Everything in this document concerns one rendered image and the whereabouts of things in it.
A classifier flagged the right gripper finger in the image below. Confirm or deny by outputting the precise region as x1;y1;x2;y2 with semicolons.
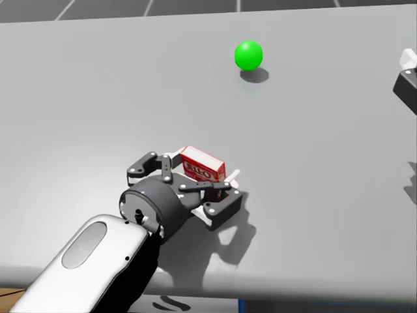
392;48;417;115

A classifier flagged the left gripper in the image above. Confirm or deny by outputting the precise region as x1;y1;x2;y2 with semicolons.
119;146;244;245

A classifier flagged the red carton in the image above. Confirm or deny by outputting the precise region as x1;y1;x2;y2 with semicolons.
179;145;226;183

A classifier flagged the green ball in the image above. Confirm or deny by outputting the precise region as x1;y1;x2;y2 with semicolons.
234;40;264;72

